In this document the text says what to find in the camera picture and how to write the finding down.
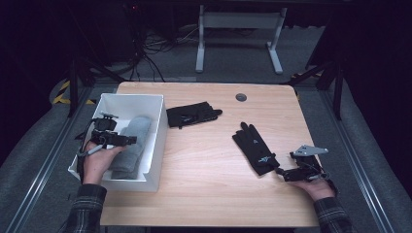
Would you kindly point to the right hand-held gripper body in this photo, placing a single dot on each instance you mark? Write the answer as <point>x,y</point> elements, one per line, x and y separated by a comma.
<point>306,173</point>

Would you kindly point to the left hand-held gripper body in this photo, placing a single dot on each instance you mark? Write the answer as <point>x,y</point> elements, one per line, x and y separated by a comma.
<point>108,137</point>

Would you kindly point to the grey mitten with label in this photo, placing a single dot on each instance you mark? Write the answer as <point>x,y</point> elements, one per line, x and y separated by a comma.
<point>137,129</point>

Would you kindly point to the white box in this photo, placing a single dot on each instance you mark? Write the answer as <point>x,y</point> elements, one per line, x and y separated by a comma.
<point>155,145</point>

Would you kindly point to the black glove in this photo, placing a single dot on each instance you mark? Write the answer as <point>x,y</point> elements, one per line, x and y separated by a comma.
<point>254,149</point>
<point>191,114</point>

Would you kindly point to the person's right hand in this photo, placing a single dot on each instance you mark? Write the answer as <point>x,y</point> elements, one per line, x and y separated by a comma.
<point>319,189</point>

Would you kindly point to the person's left hand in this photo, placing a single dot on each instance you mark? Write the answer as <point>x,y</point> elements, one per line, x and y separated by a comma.
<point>95,165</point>

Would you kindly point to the black metal stand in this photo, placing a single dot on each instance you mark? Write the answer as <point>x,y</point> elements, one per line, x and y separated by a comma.
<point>338,90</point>
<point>74,87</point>

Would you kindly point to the yellow black hazard tape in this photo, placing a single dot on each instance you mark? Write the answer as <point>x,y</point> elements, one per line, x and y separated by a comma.
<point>61,95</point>

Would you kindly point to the round grey table grommet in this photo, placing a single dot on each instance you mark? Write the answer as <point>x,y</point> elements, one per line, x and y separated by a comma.
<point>241,97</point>

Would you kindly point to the aluminium floor rail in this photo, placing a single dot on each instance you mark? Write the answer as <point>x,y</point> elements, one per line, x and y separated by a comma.
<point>359,168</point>
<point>48,161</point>

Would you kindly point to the grey metal desk frame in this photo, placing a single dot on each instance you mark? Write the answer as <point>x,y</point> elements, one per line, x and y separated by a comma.
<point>239,20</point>

